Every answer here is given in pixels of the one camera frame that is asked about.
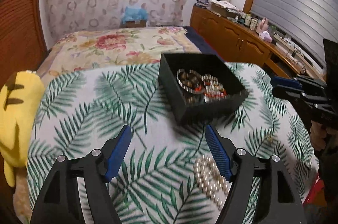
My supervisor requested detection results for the blue plastic bag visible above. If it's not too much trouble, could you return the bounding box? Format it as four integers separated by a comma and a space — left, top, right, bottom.
121, 6, 150, 22

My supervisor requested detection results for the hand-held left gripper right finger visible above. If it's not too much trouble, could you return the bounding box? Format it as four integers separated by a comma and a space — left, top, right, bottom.
205, 124, 308, 224

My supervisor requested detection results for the yellow plush toy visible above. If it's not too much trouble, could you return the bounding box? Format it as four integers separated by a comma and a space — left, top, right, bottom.
0, 69, 45, 187

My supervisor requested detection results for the wooden sideboard cabinet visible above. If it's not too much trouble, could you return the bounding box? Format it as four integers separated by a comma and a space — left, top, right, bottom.
190, 5, 325, 82

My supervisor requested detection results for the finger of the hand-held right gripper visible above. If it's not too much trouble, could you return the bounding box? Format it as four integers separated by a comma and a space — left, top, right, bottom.
271, 75, 326, 90
272, 89, 332, 109

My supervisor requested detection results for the brown wooden bead bracelet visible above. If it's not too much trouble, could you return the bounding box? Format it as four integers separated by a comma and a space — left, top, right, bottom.
182, 73, 201, 104

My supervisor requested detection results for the white power strip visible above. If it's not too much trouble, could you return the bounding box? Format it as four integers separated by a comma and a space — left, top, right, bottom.
273, 32, 301, 55

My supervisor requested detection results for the black box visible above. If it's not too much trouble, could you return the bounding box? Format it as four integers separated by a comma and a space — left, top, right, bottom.
158, 53, 250, 124

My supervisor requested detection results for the floral blanket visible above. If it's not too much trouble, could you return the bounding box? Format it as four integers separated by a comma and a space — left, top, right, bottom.
37, 26, 201, 82

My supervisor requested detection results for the cardboard box with floral cloth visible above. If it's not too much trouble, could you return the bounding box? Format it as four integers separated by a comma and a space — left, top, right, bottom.
207, 0, 241, 16

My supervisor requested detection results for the pink tissue box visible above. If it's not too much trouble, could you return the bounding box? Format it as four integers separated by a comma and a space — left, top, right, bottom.
258, 31, 272, 42

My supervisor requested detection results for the green leaf print cloth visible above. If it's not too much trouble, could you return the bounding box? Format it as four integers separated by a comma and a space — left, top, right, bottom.
26, 61, 320, 224

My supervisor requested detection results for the small wooden box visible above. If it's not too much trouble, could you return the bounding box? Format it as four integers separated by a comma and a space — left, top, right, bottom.
124, 19, 147, 28

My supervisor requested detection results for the silver bracelet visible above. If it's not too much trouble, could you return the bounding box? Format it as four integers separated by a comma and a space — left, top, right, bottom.
176, 69, 205, 94

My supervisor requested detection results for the pink figurine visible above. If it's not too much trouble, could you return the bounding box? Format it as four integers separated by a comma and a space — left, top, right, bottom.
257, 17, 268, 33

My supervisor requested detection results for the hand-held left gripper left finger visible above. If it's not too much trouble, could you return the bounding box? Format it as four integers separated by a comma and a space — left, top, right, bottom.
30, 124, 132, 224

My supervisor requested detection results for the white pearl necklace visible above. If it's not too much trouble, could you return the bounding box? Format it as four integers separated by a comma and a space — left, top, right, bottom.
194, 156, 231, 211

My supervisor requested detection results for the brown louvered wardrobe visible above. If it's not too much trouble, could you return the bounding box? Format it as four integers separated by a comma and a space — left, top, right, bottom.
0, 0, 49, 87

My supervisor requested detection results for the person's right hand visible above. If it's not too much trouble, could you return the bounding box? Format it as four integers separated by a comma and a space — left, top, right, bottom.
310, 122, 329, 152

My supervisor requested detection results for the red coral bead bracelet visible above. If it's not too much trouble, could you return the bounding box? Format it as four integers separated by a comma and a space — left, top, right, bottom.
195, 85, 228, 98

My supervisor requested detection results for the group of cosmetic bottles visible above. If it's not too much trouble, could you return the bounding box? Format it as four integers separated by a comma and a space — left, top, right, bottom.
236, 13, 258, 30

